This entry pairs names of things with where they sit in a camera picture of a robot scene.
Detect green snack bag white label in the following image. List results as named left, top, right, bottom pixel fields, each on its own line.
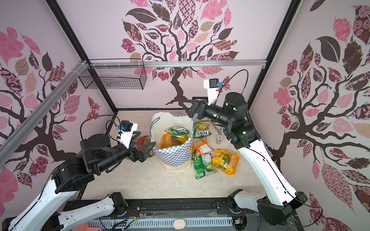
left=192, top=154, right=217, bottom=179

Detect yellow mango gummy bag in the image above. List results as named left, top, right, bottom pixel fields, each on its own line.
left=161, top=132, right=188, bottom=149

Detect aluminium rail back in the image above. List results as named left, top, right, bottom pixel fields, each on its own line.
left=90, top=59, right=267, bottom=68

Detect metal kitchen tongs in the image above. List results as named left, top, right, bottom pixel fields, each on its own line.
left=211, top=122, right=223, bottom=145

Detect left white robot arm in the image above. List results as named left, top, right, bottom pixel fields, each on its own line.
left=2, top=134, right=156, bottom=231

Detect green yellow fox candy bag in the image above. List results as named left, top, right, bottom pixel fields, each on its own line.
left=193, top=120, right=211, bottom=139

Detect aluminium rail left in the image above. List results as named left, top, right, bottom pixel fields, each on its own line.
left=1, top=60, right=88, bottom=166

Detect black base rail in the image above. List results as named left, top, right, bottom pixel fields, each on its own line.
left=63, top=197, right=261, bottom=220

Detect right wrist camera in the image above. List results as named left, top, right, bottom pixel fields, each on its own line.
left=203, top=79, right=222, bottom=105

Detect yellow snack bag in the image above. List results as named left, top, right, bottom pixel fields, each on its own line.
left=212, top=149, right=240, bottom=176

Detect red object bottom edge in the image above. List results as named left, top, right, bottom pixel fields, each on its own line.
left=72, top=223, right=102, bottom=231

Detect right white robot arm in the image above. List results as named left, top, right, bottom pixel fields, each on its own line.
left=179, top=92, right=307, bottom=225

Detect beige oval sticker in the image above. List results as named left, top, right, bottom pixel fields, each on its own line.
left=173, top=219, right=186, bottom=230

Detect black wire basket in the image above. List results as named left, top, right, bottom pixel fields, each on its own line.
left=79, top=58, right=147, bottom=90

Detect aluminium rail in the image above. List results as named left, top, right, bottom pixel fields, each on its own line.
left=90, top=59, right=267, bottom=68
left=1, top=60, right=88, bottom=166

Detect white vented cable duct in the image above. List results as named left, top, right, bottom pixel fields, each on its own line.
left=88, top=217, right=234, bottom=231

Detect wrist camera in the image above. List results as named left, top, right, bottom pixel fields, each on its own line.
left=203, top=79, right=222, bottom=105
left=117, top=120, right=138, bottom=148

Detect orange snack bag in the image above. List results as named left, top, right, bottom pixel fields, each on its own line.
left=192, top=137, right=214, bottom=157

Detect blue checkered paper bag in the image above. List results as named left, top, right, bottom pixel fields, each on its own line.
left=150, top=112, right=195, bottom=172

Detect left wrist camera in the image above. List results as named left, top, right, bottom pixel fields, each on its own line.
left=117, top=120, right=138, bottom=148

